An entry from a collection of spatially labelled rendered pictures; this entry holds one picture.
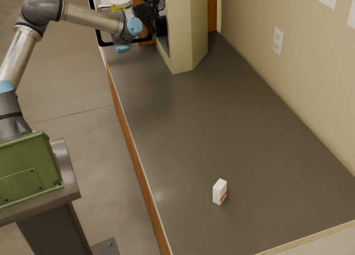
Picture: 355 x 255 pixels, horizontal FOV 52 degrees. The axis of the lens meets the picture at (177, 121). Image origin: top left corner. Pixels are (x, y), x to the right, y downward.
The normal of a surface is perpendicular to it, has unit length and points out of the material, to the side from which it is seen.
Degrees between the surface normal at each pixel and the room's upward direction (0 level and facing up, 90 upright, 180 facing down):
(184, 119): 0
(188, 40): 90
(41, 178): 90
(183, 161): 0
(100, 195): 0
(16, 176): 90
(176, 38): 90
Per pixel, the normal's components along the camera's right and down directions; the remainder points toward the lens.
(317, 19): -0.95, 0.24
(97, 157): -0.06, -0.76
